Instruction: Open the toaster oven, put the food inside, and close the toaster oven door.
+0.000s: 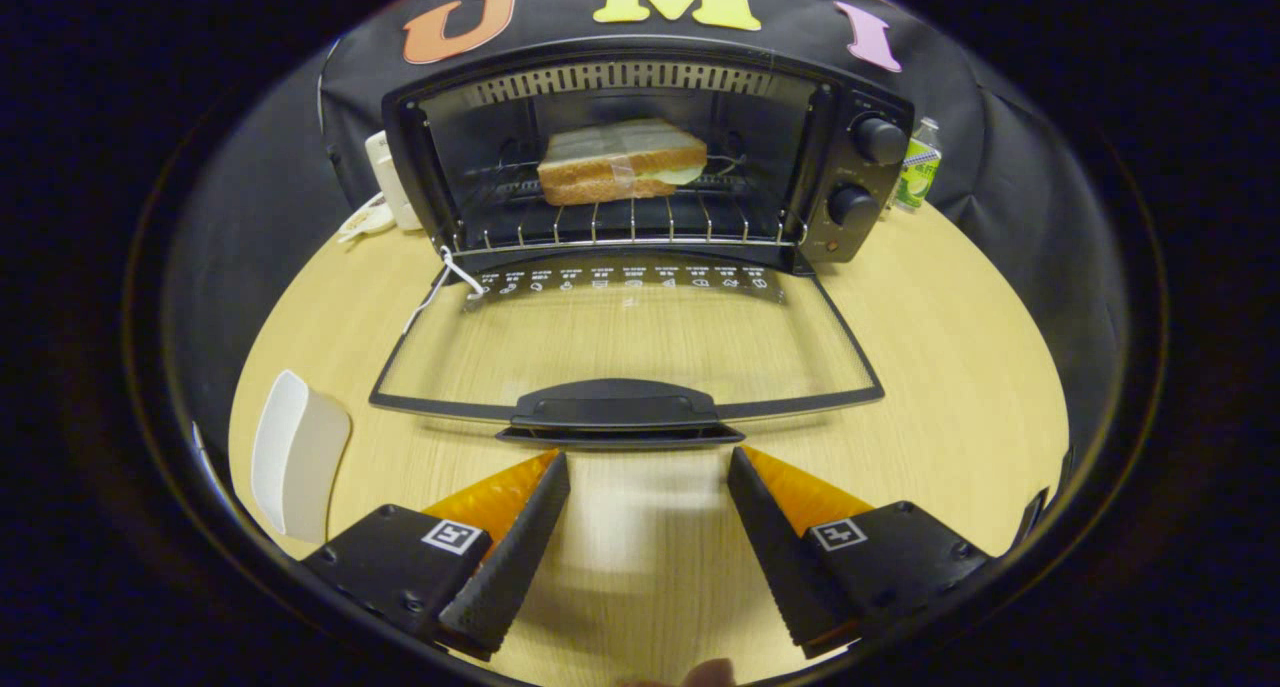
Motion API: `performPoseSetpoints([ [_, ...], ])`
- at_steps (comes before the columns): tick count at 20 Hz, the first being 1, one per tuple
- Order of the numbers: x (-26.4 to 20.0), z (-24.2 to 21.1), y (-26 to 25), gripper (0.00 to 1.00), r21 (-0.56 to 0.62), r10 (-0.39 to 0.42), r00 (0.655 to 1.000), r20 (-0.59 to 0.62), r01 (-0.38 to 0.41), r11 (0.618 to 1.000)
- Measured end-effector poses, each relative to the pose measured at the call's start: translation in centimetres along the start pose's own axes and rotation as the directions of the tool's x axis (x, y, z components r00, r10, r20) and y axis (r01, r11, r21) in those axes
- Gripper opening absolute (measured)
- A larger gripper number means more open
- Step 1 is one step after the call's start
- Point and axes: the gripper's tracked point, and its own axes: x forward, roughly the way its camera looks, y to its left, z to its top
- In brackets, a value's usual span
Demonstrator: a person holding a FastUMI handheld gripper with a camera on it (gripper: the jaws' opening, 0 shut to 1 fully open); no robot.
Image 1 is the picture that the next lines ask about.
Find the white power strip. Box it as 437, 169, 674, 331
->
365, 132, 421, 231

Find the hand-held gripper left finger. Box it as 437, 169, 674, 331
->
300, 449, 571, 660

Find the black toaster oven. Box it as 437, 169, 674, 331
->
368, 35, 916, 448

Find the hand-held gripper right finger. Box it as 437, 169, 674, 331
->
727, 446, 991, 660

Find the white rectangular plate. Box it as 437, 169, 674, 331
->
250, 370, 353, 545

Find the toast sandwich with lettuce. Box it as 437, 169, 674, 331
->
537, 119, 709, 206

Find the white string tie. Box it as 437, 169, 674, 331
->
403, 247, 488, 336

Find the black backdrop cloth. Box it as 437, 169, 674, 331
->
165, 0, 1131, 468

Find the metal wire oven rack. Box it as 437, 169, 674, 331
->
435, 157, 806, 258

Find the small clear plastic bottle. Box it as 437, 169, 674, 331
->
895, 117, 943, 210

